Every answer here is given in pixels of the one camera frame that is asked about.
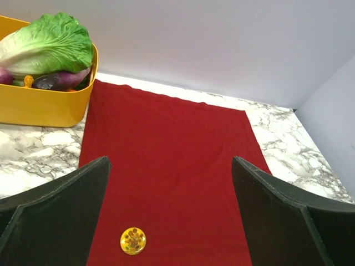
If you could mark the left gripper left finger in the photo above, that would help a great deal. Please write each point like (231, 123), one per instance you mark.
(54, 223)

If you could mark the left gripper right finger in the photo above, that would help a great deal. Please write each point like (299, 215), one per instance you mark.
(286, 225)

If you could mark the round gold brooch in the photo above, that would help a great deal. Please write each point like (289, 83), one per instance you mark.
(133, 241)

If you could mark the red t-shirt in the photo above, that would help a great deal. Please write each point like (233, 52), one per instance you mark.
(170, 177)

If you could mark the yellow plastic basket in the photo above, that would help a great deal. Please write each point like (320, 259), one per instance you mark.
(38, 107)

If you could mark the small orange toy vegetable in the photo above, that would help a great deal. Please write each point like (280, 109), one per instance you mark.
(28, 81)

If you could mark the pink radish toy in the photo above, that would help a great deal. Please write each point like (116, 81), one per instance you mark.
(6, 77)

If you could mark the green lettuce toy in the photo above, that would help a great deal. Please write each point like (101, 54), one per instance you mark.
(49, 44)

